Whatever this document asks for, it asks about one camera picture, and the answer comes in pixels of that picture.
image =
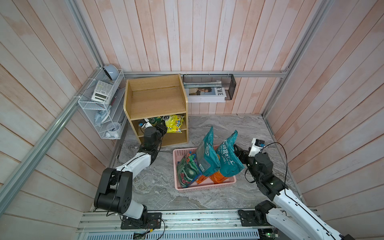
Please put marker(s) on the white cup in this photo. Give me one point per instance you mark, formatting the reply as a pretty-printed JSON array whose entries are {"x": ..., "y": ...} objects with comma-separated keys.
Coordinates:
[{"x": 113, "y": 130}]

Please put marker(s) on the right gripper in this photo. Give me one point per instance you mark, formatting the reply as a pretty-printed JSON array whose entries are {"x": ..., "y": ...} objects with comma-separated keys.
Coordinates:
[{"x": 245, "y": 154}]

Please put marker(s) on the colourful green fertilizer bag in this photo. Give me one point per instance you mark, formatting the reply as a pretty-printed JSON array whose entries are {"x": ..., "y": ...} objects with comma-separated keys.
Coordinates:
[{"x": 188, "y": 170}]

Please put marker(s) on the white magazine book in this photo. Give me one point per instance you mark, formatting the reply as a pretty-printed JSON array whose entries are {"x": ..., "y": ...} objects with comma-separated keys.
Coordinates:
[{"x": 209, "y": 92}]

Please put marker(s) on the teal orange fertilizer bag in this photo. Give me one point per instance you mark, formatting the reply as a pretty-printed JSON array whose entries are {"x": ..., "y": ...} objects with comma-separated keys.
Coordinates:
[{"x": 230, "y": 163}]

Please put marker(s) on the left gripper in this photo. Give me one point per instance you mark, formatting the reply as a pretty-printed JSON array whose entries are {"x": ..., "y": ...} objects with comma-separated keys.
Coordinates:
[{"x": 163, "y": 129}]

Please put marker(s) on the wooden shelf unit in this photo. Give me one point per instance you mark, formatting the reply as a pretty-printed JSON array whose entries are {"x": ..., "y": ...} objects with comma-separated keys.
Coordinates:
[{"x": 156, "y": 97}]

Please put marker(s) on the pink plastic basket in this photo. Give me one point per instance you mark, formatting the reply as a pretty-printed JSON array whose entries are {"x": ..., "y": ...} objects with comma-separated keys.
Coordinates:
[{"x": 178, "y": 154}]

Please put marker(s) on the white wire mesh rack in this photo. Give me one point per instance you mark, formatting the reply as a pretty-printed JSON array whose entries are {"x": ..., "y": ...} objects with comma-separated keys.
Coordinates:
[{"x": 90, "y": 107}]

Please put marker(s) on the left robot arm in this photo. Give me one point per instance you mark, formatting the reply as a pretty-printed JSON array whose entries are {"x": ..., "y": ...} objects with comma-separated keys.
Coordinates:
[{"x": 114, "y": 193}]

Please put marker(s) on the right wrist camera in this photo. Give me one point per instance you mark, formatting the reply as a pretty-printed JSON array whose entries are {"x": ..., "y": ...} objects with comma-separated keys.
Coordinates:
[{"x": 257, "y": 146}]

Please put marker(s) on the white iron in rack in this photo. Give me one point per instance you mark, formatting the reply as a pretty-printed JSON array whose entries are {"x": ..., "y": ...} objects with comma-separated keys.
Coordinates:
[{"x": 102, "y": 116}]

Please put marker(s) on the large teal fertilizer bag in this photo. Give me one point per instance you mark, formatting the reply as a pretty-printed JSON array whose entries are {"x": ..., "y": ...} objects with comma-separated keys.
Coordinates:
[{"x": 206, "y": 155}]

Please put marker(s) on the white calculator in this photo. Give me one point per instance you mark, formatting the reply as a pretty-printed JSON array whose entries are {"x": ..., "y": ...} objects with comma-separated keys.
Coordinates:
[{"x": 102, "y": 93}]

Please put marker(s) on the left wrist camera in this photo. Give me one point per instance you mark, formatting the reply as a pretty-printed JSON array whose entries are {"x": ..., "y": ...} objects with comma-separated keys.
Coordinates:
[{"x": 145, "y": 123}]

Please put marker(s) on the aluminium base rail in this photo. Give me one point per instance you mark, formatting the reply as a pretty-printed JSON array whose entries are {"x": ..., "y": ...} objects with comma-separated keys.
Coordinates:
[{"x": 225, "y": 224}]

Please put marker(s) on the black mesh wall basket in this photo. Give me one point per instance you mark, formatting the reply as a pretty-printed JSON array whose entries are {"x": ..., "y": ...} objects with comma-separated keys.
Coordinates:
[{"x": 228, "y": 81}]

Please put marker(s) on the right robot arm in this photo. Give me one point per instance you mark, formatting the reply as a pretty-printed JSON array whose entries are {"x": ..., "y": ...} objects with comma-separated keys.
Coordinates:
[{"x": 283, "y": 210}]

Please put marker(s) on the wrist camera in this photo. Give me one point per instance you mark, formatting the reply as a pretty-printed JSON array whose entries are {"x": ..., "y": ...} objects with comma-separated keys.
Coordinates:
[
  {"x": 145, "y": 123},
  {"x": 257, "y": 146}
]

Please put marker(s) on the yellow green fertilizer bag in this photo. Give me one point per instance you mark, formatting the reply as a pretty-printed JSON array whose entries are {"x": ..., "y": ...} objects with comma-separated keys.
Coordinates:
[{"x": 174, "y": 123}]

